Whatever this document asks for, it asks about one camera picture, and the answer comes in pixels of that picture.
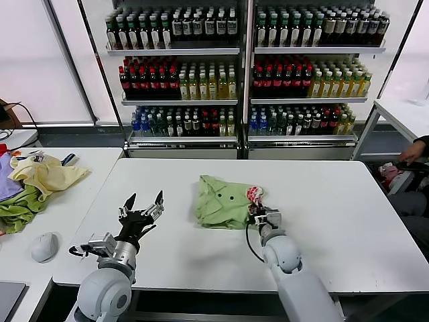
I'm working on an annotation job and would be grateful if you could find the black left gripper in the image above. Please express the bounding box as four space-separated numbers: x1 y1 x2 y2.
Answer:
117 190 166 252

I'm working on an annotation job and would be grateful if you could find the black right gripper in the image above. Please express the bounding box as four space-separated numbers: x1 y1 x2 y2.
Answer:
247 198 269 226

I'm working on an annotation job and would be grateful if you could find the light green t-shirt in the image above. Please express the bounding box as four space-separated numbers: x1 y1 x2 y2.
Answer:
194 174 269 231

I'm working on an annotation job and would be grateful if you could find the person's black sleeve forearm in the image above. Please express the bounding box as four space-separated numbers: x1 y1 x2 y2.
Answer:
412 135 429 152

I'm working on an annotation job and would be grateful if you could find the pink white clothes pile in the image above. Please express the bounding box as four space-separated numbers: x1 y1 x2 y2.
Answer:
377 163 403 185

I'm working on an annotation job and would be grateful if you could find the person's hand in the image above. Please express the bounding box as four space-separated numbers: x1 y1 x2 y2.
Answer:
400 144 420 165

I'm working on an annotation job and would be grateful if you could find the blue white striped item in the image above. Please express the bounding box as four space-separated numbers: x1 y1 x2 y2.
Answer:
60 153 80 168

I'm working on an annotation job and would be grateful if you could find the pale yellow garment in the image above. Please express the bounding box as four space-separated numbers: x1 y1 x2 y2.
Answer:
8 154 91 203

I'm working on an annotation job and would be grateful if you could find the white computer mouse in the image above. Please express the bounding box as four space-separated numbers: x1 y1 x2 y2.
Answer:
30 231 60 264

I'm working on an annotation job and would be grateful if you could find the green terry garment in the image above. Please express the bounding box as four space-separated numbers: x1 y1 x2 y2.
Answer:
0 184 48 235

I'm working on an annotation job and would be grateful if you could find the green cap yellow tea bottle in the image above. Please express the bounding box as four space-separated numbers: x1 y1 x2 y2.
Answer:
360 70 373 98
330 70 343 98
341 70 353 98
309 70 323 98
320 70 333 98
351 70 363 98

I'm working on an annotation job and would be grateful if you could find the purple garment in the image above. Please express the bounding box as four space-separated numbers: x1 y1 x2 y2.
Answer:
0 157 26 204

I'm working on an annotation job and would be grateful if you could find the black drinks shelf rack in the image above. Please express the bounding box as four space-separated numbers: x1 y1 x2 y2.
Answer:
103 0 249 160
247 0 387 161

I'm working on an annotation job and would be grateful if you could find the brown cardboard box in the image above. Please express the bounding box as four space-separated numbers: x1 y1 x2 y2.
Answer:
0 99 24 130

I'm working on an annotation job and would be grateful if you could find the green cap dark tea bottle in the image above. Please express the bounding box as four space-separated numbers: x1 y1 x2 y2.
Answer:
139 17 151 51
301 13 313 48
128 17 139 51
267 13 279 48
312 13 324 48
256 13 267 48
150 17 162 51
290 13 302 48
279 13 290 48
106 17 117 51
161 17 172 51
117 17 129 51

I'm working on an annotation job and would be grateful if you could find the black office chair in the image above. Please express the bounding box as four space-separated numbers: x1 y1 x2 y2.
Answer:
390 160 429 195

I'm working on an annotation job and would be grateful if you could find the grey laptop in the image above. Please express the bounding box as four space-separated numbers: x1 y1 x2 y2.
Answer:
0 282 27 322

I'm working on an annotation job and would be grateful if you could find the white side table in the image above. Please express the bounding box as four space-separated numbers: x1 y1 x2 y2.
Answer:
351 99 429 162

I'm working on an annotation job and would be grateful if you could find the dark bottle white square label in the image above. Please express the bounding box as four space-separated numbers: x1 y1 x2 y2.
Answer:
194 12 205 42
216 12 228 42
205 12 217 42
172 12 184 42
227 12 238 42
182 12 194 42

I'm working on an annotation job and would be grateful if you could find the dark bottle beige label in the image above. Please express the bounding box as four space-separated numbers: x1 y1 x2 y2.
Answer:
335 12 347 46
368 12 379 46
346 12 358 46
357 12 369 46
324 12 336 46
378 12 390 46

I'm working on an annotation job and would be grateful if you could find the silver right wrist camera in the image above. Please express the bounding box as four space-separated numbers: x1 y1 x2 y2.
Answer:
264 209 283 231

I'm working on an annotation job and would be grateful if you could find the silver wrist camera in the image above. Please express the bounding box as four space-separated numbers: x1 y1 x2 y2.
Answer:
87 231 117 260
264 209 283 231

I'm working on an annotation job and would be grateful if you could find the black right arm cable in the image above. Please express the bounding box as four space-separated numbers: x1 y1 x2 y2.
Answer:
244 221 265 264

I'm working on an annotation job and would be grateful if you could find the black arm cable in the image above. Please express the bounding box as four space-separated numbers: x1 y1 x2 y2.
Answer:
68 244 98 259
244 221 265 264

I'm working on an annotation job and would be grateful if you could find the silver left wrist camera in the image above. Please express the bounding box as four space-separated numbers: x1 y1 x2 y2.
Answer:
87 231 117 260

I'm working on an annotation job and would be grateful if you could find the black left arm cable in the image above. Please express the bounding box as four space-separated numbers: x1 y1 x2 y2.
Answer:
68 244 98 259

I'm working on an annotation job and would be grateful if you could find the black background cable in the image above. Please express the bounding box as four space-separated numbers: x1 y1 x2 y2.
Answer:
9 102 41 148

